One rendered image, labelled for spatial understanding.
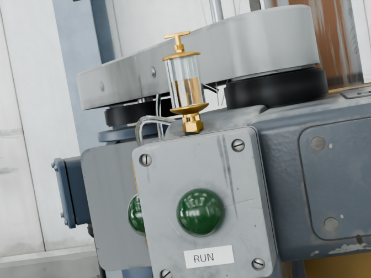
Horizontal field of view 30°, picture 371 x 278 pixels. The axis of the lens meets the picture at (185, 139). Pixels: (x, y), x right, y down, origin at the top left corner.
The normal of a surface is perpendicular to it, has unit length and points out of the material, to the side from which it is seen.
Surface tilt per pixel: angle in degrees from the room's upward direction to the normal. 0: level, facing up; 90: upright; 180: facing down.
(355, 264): 90
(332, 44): 90
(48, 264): 90
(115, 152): 90
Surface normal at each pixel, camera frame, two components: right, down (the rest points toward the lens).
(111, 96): -0.87, 0.18
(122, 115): -0.51, 0.14
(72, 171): 0.25, 0.01
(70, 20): -0.19, 0.08
